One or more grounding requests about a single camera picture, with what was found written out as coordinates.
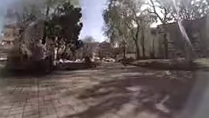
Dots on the dark low hedge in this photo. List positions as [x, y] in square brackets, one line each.
[26, 67]

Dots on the distant building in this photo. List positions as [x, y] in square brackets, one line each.
[100, 48]

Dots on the brick building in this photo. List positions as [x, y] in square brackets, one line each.
[7, 45]

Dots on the low green planted bed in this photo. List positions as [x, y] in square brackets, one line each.
[166, 63]

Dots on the row of trees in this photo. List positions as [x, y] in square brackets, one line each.
[136, 34]

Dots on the grey brown building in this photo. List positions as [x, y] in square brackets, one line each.
[173, 39]

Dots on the row of parked cars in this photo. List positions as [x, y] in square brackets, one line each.
[66, 60]

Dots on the group of dark leafy trees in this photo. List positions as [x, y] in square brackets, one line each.
[63, 26]

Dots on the grey brick paved path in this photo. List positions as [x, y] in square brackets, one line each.
[77, 96]

